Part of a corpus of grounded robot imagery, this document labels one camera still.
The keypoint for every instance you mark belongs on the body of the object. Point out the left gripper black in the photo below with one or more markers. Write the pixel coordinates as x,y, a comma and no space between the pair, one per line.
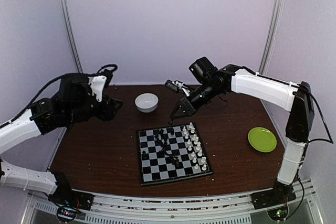
108,112

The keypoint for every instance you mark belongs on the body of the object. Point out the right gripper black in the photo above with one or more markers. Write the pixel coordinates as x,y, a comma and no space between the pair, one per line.
187,106

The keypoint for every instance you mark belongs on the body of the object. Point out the black white chessboard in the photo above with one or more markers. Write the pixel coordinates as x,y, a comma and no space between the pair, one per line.
185,143

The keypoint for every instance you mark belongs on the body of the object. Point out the black pawn piece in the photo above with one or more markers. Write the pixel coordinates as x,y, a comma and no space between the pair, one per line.
144,155

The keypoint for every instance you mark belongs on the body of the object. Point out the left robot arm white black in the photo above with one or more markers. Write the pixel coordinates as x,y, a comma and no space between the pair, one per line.
64,101

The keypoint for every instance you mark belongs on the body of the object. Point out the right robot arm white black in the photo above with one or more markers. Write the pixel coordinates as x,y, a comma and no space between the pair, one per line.
292,97

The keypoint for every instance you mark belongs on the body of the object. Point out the black chess pieces pile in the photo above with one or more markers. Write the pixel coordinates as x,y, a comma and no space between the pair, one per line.
162,141

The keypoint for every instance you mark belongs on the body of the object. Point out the white ceramic bowl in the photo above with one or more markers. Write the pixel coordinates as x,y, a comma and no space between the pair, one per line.
146,102

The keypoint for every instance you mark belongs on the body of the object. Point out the green plate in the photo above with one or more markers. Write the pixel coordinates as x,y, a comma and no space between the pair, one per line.
262,140

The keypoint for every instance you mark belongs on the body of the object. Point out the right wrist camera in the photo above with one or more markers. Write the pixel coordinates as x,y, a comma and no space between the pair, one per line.
179,87

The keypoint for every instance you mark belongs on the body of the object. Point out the aluminium front rail frame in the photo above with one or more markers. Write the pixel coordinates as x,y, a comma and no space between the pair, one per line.
229,208

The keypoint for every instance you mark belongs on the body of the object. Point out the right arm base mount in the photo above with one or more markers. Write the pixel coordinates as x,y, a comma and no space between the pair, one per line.
275,201

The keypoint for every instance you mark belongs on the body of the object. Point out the left aluminium corner post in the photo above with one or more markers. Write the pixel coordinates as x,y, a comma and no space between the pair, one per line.
70,36

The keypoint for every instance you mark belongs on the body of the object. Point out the aluminium corner post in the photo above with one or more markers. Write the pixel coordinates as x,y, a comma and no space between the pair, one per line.
70,36
271,36

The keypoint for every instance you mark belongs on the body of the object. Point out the right aluminium corner post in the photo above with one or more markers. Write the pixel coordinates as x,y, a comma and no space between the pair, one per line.
271,36

